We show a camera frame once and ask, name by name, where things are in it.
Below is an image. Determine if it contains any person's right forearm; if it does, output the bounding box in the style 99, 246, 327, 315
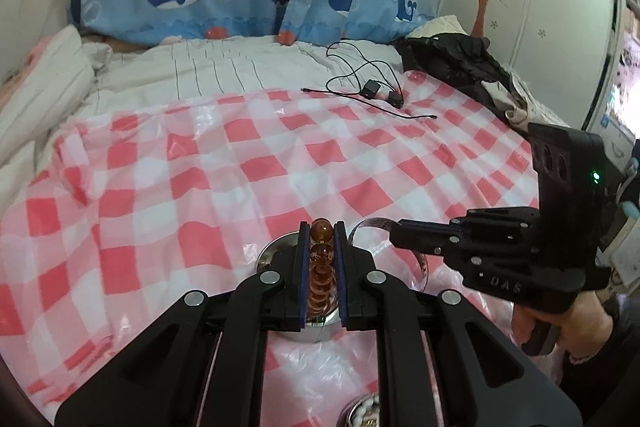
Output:
559, 302, 640, 427

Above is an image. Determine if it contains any beige garment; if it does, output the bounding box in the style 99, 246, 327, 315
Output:
481, 73, 572, 144

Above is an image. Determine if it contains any white cabinet with tree decal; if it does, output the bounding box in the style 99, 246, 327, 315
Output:
436, 0, 627, 134

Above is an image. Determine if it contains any black jacket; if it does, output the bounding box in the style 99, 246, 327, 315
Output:
394, 32, 532, 128

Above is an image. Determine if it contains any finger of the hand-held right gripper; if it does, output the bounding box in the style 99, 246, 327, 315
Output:
389, 231, 541, 279
399, 208, 540, 239

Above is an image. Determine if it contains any round metal tin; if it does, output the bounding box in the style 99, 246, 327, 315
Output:
256, 216, 432, 346

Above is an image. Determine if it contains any small bowl with beads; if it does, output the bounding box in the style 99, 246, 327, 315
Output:
340, 393, 390, 427

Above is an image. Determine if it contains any white striped quilt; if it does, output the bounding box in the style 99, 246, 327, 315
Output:
0, 24, 417, 194

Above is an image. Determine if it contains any red white checkered tablecloth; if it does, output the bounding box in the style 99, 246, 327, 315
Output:
0, 84, 567, 427

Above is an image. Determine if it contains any person's right hand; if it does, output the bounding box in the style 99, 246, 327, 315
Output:
510, 293, 619, 363

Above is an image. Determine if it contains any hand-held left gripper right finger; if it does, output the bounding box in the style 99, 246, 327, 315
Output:
335, 221, 584, 427

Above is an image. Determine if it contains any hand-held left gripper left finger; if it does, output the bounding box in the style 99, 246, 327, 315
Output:
54, 221, 309, 427

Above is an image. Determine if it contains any amber bead bracelet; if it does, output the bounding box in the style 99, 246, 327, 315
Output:
307, 217, 337, 316

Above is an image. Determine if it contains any white fluffy cloth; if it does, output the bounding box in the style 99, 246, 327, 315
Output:
404, 14, 482, 41

